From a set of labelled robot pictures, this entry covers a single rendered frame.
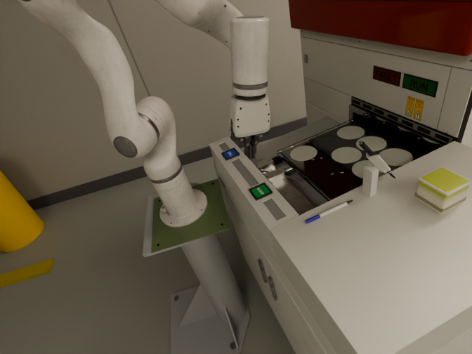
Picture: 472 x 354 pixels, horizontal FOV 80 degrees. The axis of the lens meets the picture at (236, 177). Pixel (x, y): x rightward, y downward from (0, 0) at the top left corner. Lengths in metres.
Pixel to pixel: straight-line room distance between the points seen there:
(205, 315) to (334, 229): 1.16
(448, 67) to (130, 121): 0.87
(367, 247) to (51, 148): 2.80
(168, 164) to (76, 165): 2.24
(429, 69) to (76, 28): 0.94
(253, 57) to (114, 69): 0.36
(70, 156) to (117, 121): 2.27
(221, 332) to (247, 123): 1.25
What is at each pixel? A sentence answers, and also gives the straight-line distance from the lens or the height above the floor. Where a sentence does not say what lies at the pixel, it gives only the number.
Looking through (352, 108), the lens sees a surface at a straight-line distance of 1.31.
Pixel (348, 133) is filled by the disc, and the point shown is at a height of 0.90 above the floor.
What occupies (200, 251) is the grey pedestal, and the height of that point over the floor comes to 0.65.
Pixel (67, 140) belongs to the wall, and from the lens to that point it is 2.99.
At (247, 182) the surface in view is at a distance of 0.91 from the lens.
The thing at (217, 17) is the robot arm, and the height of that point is 1.43.
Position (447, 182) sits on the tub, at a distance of 0.79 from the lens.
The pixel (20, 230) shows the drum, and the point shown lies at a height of 0.16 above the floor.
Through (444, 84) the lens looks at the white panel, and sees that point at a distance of 1.02.
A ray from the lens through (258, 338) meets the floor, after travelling 1.66.
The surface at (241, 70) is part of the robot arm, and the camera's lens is 0.65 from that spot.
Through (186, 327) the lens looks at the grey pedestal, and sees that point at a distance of 1.78.
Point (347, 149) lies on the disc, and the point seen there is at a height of 0.90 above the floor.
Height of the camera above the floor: 1.52
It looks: 37 degrees down
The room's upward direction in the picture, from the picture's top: 16 degrees counter-clockwise
